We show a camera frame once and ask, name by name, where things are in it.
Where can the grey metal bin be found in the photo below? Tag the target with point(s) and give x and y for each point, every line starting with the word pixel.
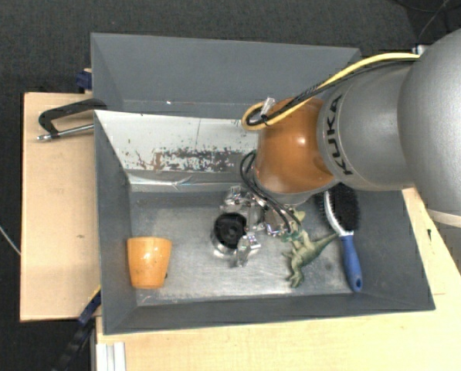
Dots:
pixel 191 273

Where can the green toy dinosaur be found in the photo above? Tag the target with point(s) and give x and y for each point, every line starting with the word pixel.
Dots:
pixel 304 254

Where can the orange cup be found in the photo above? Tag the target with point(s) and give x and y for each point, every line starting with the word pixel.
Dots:
pixel 149 259

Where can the blue and white hairbrush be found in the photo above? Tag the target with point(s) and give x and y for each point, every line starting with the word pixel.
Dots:
pixel 350 249

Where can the brown cardboard board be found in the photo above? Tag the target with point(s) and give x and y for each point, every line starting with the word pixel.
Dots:
pixel 56 215

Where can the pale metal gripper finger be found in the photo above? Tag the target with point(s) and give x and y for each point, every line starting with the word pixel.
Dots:
pixel 252 242

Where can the clear glass jar black lid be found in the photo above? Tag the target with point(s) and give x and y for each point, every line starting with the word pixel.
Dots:
pixel 229 228

